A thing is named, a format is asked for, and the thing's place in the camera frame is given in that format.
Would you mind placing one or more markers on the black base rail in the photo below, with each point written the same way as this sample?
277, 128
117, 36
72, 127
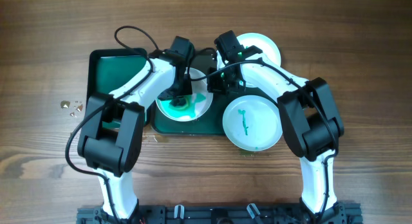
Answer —
288, 213

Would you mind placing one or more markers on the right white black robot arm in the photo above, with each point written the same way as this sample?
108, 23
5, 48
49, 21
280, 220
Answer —
306, 113

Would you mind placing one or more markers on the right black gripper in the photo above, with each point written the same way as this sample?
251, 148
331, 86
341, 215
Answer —
213, 85

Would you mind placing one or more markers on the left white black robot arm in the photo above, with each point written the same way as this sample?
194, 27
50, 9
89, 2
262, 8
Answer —
111, 132

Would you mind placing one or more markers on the green yellow sponge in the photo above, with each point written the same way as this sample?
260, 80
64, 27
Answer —
179, 103

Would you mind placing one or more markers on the small black water tray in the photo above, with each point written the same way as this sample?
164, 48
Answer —
110, 69

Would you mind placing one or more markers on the white plate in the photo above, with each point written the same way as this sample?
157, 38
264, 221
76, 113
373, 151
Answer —
200, 102
252, 123
264, 43

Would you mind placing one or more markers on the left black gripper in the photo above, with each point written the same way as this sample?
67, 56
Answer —
185, 90

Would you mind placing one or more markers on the large dark green tray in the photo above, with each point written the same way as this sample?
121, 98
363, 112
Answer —
210, 123

